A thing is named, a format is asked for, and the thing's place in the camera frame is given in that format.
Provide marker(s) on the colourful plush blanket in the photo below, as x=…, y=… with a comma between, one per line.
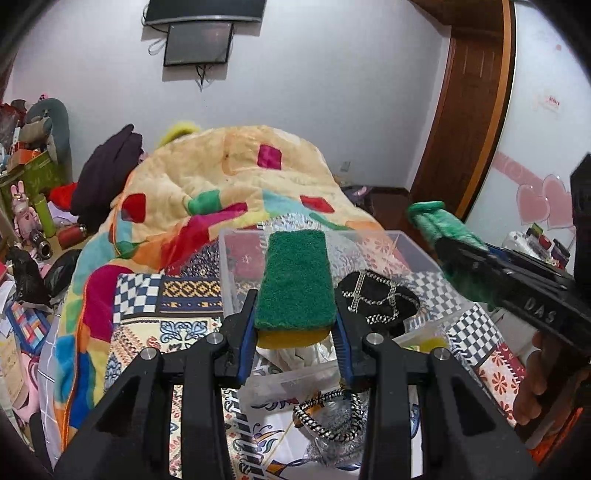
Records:
x=174, y=202

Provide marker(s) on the clear plastic storage box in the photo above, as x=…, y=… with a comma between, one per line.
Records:
x=390, y=253

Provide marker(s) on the pink bunny plush toy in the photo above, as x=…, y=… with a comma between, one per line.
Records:
x=25, y=218

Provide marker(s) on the grey green plush toy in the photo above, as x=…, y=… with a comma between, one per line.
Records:
x=47, y=124

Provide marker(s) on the green knitted cloth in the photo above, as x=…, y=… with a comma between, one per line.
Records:
x=444, y=233

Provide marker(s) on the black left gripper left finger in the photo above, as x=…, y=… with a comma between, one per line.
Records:
x=126, y=436

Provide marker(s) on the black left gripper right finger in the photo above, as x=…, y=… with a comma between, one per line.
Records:
x=464, y=436

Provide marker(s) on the dark purple jacket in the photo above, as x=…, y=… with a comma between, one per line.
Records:
x=103, y=177

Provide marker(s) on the small black wall monitor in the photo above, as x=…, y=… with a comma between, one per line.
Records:
x=198, y=43

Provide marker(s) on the person right hand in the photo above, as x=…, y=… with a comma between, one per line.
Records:
x=526, y=405

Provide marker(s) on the brown wooden door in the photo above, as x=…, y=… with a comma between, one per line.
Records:
x=473, y=101

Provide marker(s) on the green yellow scrub sponge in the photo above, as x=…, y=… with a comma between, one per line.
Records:
x=296, y=302

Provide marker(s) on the green cylinder bottle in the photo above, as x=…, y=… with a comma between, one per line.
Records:
x=44, y=215

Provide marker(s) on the large black wall television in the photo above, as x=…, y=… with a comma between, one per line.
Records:
x=171, y=11

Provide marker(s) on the black pouch with chain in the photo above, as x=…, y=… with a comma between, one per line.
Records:
x=385, y=303

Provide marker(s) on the green cardboard box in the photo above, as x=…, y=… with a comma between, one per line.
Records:
x=40, y=175

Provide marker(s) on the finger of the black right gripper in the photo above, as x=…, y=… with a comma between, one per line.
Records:
x=500, y=281
x=505, y=259

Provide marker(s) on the yellow felt ball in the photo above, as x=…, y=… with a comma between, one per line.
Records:
x=427, y=345

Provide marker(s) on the red thermos bottle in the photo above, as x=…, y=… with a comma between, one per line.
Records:
x=71, y=236

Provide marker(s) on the patchwork patterned tablecloth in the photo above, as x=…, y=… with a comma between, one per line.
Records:
x=169, y=311

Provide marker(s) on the white cloth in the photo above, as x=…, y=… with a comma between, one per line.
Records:
x=289, y=359

